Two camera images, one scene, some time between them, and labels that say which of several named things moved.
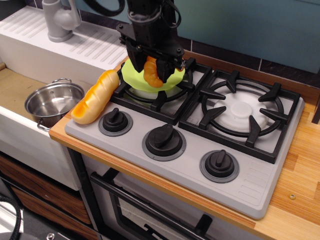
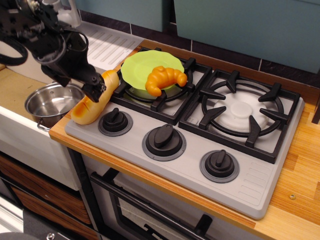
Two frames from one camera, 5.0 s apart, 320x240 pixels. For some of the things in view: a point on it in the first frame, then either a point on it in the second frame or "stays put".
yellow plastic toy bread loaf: x=98 y=95 stays put
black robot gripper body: x=152 y=32 to x=63 y=55
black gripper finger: x=165 y=69 to x=94 y=89
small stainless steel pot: x=50 y=102 stays put
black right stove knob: x=219 y=167 stays put
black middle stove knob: x=164 y=143 stays put
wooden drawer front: x=60 y=206 stays put
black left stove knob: x=115 y=123 stays put
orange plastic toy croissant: x=150 y=72 to x=162 y=77
